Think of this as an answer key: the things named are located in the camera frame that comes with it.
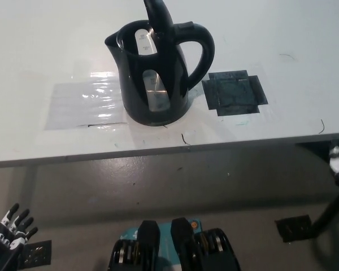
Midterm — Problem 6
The clear plastic sheet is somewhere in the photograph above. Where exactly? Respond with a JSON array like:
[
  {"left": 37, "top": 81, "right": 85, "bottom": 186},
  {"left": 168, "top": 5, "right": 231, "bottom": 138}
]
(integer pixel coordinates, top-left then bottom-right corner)
[{"left": 44, "top": 71, "right": 129, "bottom": 131}]

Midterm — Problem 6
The black tape patch on floor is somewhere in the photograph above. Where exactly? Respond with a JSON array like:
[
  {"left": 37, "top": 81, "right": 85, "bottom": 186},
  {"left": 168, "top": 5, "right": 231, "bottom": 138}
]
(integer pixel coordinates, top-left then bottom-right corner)
[
  {"left": 274, "top": 214, "right": 313, "bottom": 243},
  {"left": 19, "top": 239, "right": 53, "bottom": 269}
]

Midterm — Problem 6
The black tape patch on table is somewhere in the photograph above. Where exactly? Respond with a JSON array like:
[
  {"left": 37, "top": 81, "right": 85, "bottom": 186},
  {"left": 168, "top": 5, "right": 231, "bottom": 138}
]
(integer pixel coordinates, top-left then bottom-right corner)
[{"left": 201, "top": 68, "right": 270, "bottom": 117}]

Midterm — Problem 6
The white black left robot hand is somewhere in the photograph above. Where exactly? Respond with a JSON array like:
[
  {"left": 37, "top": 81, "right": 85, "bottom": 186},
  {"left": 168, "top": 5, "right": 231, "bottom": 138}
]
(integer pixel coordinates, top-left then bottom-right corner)
[{"left": 0, "top": 203, "right": 39, "bottom": 271}]

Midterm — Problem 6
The black electric kettle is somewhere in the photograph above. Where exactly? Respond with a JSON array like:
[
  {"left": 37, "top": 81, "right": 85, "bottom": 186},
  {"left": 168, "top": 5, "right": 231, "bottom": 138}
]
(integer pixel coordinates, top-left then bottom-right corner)
[{"left": 103, "top": 0, "right": 216, "bottom": 127}]

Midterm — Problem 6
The black table leg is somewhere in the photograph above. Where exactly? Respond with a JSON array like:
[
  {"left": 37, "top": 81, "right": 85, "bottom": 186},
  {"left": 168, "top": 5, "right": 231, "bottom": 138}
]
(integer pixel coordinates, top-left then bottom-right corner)
[{"left": 310, "top": 180, "right": 339, "bottom": 238}]

